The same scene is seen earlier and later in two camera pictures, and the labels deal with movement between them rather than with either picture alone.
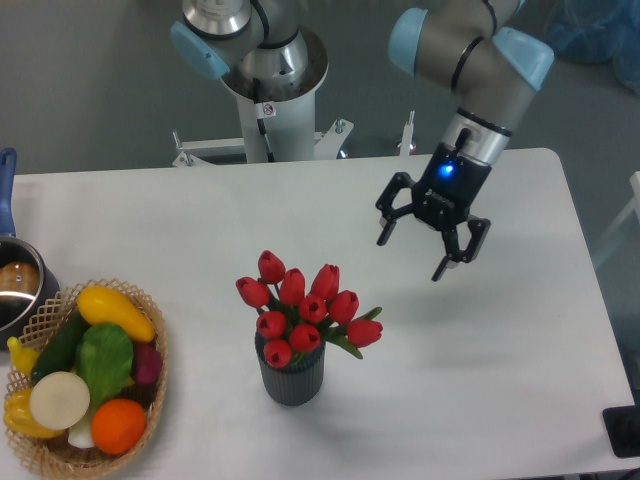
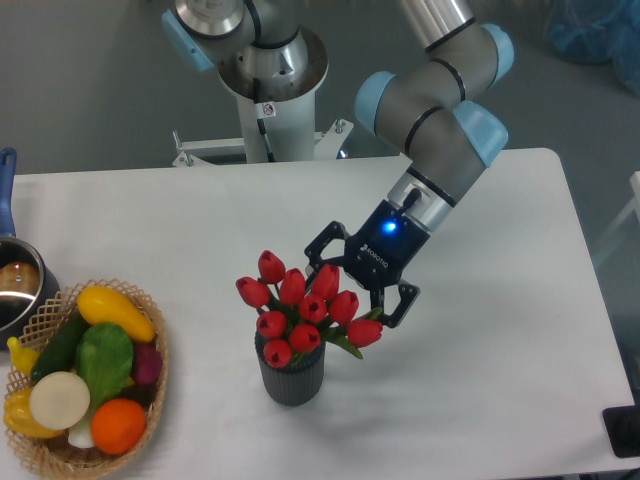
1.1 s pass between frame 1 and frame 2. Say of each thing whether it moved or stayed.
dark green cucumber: stayed
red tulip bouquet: stayed
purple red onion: stayed
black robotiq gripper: moved
